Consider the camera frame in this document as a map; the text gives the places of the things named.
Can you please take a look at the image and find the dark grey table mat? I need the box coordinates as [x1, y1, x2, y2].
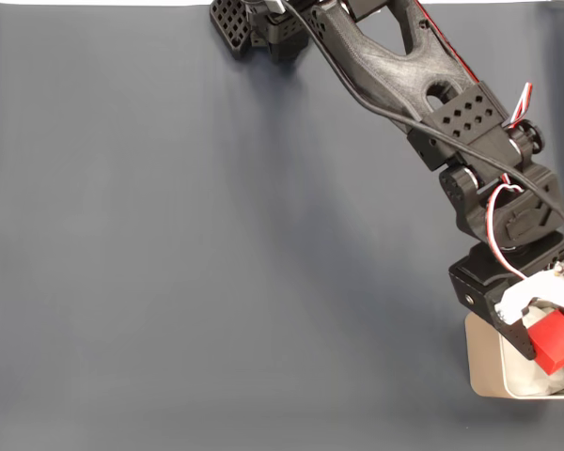
[0, 3, 564, 451]

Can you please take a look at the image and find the red cube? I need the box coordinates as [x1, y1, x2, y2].
[525, 306, 564, 377]

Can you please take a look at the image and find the white crumpled paper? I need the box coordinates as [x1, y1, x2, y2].
[501, 303, 564, 397]

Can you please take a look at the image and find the beige metal box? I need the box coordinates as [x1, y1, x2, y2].
[463, 311, 564, 401]

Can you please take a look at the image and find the white red servo wire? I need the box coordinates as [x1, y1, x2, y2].
[500, 81, 535, 142]
[485, 181, 531, 283]

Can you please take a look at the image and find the black camera cable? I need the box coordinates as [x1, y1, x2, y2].
[285, 0, 564, 249]

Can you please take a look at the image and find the white camera board mount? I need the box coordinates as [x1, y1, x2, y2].
[493, 247, 564, 326]

